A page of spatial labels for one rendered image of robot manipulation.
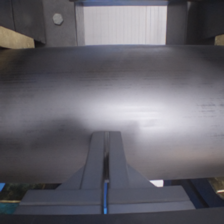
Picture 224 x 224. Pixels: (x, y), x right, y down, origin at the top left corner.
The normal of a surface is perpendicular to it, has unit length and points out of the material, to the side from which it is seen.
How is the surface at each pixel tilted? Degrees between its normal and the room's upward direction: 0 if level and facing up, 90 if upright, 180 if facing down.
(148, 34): 90
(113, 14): 90
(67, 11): 90
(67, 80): 90
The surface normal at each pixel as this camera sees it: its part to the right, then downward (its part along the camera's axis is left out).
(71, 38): 0.02, 0.27
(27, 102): 0.01, -0.15
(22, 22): 1.00, -0.03
